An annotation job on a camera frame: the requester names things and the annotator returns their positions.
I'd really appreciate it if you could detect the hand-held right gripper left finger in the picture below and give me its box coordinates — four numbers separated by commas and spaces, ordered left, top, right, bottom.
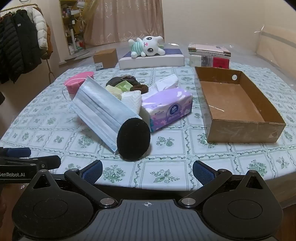
29, 160, 118, 208

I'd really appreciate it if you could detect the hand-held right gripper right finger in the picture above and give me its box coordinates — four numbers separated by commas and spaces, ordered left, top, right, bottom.
179, 160, 269, 208

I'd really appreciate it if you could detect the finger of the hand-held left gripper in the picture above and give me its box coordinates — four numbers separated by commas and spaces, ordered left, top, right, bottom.
0, 155, 62, 170
0, 147, 32, 158

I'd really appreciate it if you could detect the black round pad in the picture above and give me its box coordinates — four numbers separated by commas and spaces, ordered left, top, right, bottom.
117, 118, 151, 161

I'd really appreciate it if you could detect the blue face mask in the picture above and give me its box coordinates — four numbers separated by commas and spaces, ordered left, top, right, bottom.
69, 75, 142, 155

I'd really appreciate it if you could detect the white ribbed sock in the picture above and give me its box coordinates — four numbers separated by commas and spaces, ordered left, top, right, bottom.
121, 90, 142, 114

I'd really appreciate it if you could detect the green cloth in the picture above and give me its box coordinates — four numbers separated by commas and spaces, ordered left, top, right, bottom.
116, 80, 133, 92

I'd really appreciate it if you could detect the purple velvet scrunchie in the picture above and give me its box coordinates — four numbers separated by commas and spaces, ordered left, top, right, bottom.
107, 75, 139, 87

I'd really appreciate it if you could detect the brown scrunchie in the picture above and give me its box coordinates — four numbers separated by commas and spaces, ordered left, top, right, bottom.
130, 83, 149, 94

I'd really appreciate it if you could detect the floral printed cloth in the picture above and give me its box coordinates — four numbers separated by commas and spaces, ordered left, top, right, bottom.
0, 62, 296, 192

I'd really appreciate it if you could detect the white and lilac cloth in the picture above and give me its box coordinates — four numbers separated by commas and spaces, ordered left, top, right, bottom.
140, 74, 193, 133

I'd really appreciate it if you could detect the pink face mask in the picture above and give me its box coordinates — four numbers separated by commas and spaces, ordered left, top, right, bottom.
62, 71, 95, 100

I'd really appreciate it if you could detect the black puffer jacket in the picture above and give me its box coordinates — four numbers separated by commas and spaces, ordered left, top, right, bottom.
13, 9, 42, 74
0, 14, 23, 84

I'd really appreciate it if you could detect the stack of books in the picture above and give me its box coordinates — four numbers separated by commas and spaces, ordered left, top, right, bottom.
187, 43, 232, 69

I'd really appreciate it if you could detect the small closed cardboard box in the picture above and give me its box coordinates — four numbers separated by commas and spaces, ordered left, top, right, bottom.
93, 48, 119, 70

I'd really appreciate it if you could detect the brown jacket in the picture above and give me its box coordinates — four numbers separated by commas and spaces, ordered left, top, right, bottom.
45, 23, 53, 59

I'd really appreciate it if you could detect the white and blue flat box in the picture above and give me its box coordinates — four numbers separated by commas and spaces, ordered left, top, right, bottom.
118, 45, 185, 70

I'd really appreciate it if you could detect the white puffer jacket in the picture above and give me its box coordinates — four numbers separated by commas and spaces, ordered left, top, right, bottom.
31, 6, 49, 50

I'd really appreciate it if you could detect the cluttered shelf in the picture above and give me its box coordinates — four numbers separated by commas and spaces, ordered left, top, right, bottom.
59, 0, 86, 55

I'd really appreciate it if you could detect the white plush toy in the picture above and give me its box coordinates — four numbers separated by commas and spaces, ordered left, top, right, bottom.
128, 35, 166, 57

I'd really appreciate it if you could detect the plastic wrapped headboard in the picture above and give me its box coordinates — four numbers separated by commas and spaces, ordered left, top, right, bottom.
254, 24, 296, 79

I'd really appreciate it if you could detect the clothes rack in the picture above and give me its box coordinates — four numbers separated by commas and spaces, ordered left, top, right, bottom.
0, 3, 53, 84

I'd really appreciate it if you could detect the beige curtain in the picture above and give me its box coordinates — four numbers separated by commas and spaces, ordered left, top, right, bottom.
83, 0, 165, 45

